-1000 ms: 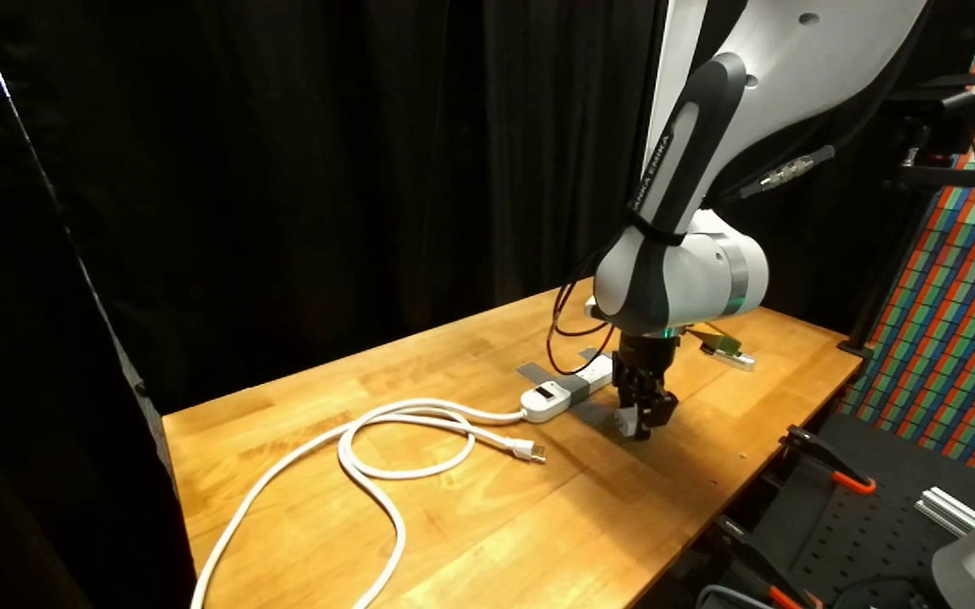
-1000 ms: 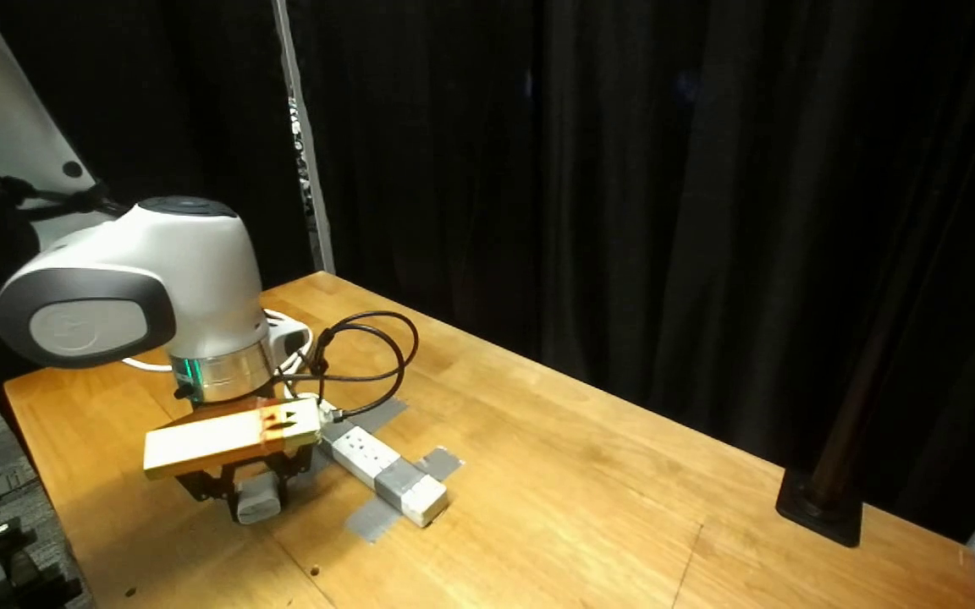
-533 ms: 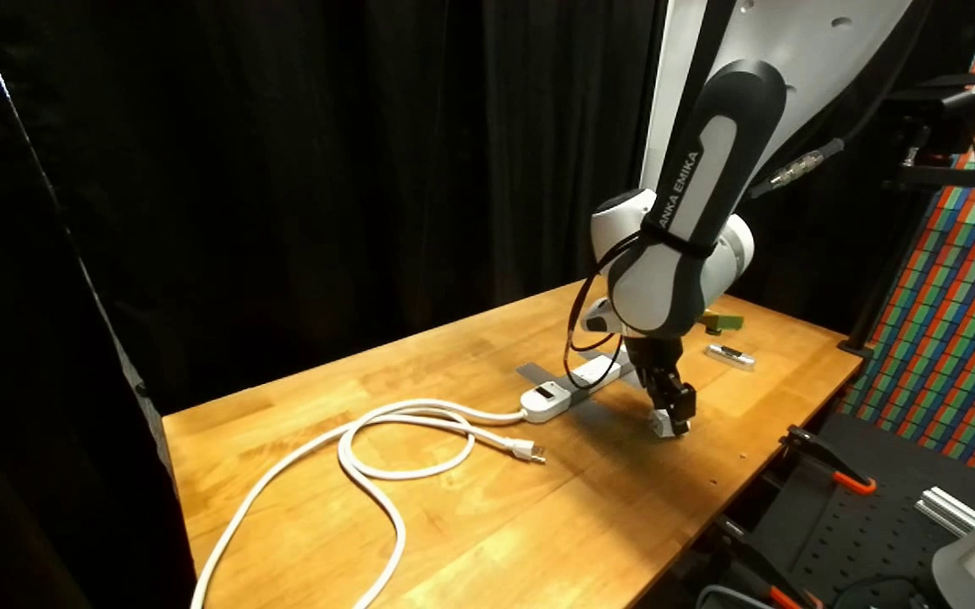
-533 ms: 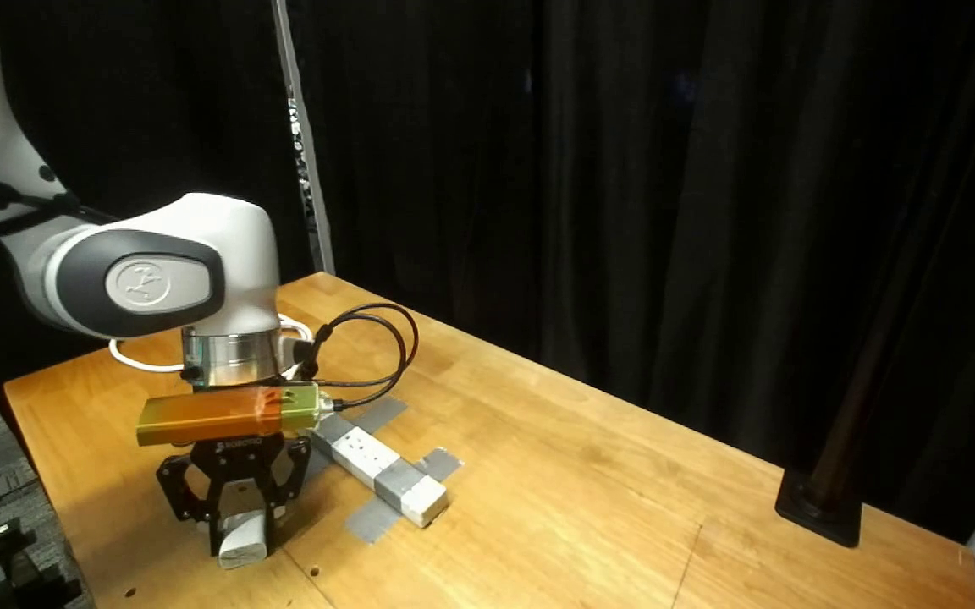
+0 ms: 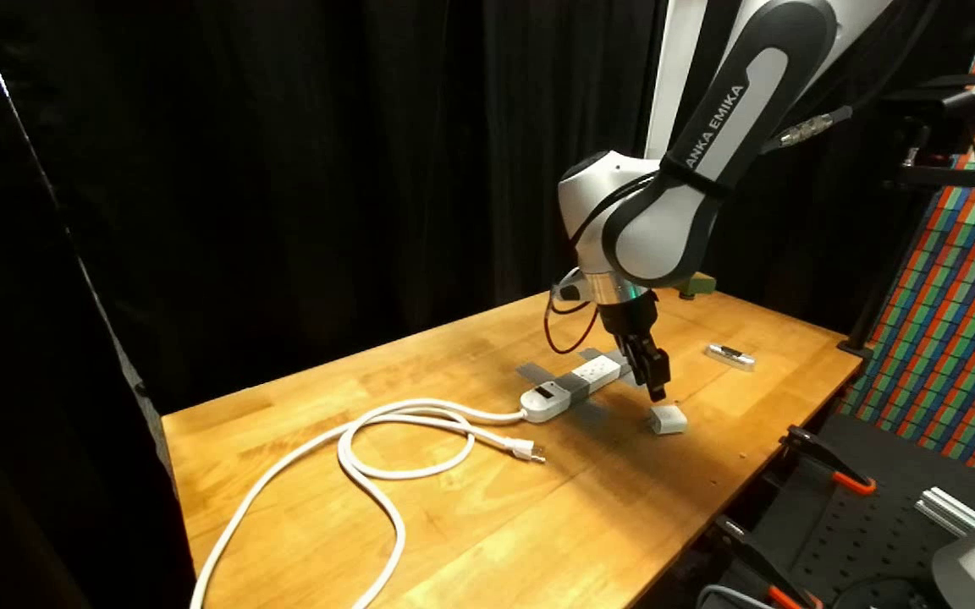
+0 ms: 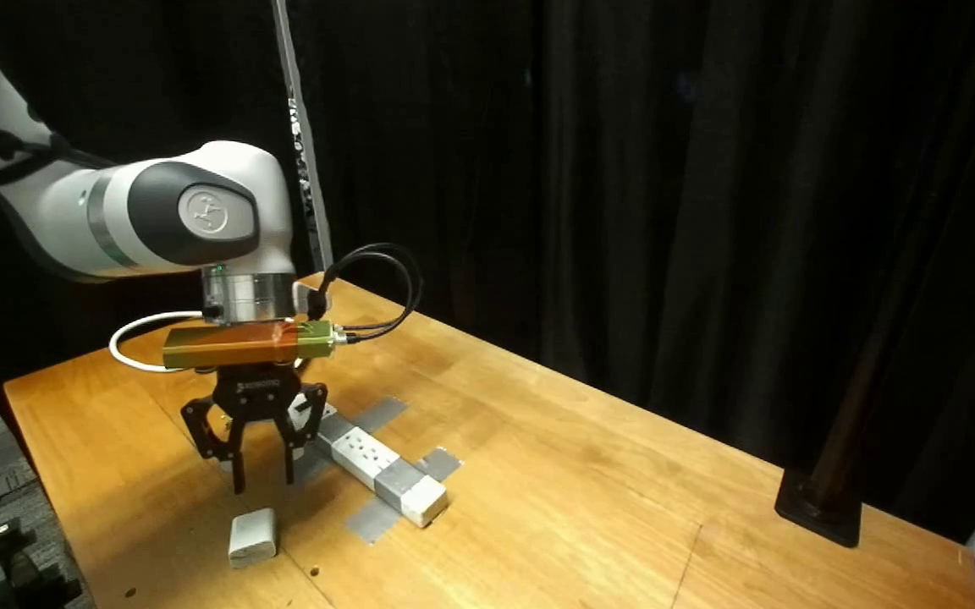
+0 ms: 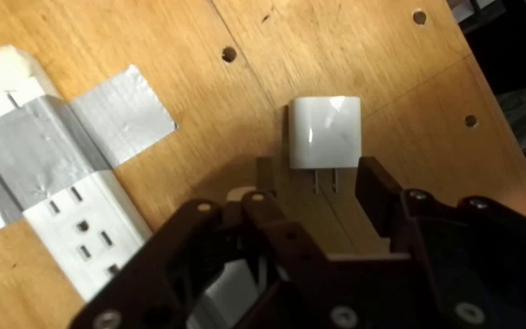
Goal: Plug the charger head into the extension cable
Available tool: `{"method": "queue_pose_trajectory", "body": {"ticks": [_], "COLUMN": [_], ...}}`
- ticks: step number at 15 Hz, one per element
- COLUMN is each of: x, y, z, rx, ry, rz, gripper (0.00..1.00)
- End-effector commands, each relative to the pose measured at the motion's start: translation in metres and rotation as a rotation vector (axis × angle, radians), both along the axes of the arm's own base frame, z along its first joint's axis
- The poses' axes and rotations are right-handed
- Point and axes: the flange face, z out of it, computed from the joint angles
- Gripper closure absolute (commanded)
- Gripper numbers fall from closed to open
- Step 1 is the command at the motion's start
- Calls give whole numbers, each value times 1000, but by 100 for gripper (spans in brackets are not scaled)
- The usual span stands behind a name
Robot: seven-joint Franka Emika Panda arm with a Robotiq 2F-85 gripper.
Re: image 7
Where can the grey duct tape strip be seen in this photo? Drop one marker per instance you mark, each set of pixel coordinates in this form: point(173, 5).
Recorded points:
point(122, 111)

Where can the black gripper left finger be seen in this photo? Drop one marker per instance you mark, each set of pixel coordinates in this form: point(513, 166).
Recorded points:
point(213, 244)

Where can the white power strip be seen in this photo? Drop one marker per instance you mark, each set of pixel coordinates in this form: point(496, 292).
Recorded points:
point(86, 232)

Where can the white charger head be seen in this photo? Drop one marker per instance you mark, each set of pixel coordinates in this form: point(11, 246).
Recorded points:
point(325, 131)

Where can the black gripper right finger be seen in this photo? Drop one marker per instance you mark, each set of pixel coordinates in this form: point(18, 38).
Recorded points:
point(378, 195)

